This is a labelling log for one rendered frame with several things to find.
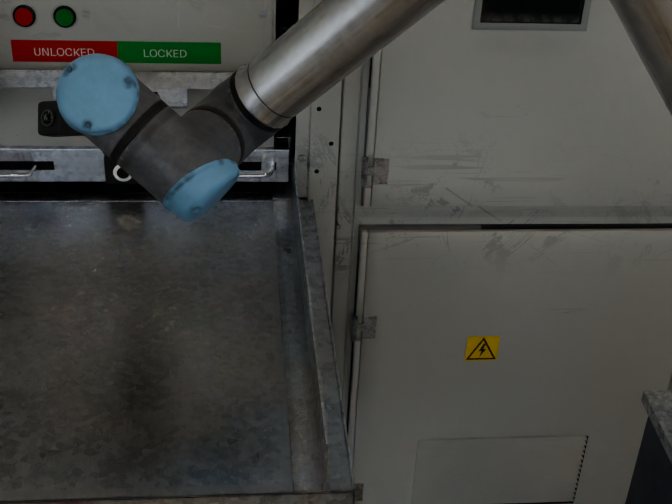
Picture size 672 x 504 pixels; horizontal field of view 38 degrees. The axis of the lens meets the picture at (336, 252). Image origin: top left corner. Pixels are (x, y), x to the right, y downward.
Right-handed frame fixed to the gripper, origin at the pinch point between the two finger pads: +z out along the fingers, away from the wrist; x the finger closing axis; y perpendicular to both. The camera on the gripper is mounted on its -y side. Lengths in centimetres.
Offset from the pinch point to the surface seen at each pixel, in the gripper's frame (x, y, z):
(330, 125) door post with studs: 2.1, 32.6, 10.9
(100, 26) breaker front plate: 16.6, -3.0, 7.4
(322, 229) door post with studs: -14.5, 32.1, 20.5
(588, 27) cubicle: 16, 72, 0
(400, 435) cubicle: -54, 49, 41
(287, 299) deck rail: -24.7, 24.5, -9.1
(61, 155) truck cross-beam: -2.3, -10.7, 17.0
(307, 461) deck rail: -41, 25, -38
